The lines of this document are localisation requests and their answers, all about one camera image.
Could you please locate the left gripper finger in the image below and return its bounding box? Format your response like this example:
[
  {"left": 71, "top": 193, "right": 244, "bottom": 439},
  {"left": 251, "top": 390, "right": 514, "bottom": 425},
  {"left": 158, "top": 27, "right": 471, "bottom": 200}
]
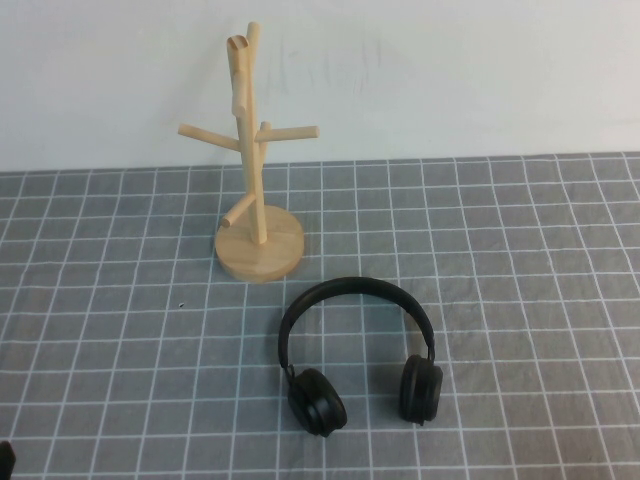
[{"left": 0, "top": 439, "right": 17, "bottom": 480}]

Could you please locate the black over-ear headphones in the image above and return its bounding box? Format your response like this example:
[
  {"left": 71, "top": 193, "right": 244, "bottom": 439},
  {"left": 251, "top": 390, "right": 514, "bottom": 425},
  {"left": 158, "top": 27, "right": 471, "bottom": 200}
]
[{"left": 277, "top": 276, "right": 445, "bottom": 440}]

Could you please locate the wooden tree headphone stand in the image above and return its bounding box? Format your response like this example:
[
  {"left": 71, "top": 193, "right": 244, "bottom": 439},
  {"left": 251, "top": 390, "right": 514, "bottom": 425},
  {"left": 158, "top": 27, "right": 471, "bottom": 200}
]
[{"left": 178, "top": 20, "right": 320, "bottom": 285}]

